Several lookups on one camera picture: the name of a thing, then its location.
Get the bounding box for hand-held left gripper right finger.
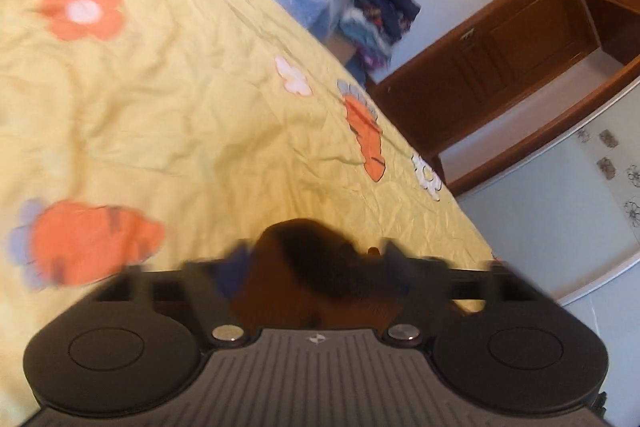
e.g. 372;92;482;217
380;239;546;349

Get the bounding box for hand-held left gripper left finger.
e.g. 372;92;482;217
90;247;251;350

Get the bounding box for brown knit sweater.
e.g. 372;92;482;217
227;218;416;333

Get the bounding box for white wardrobe with flower decals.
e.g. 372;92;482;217
457;77;640;308

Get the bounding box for yellow floral bedsheet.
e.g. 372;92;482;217
0;0;501;427

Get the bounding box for brown wooden door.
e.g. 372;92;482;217
367;0;606;158

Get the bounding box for brown wooden door frame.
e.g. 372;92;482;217
445;0;640;198

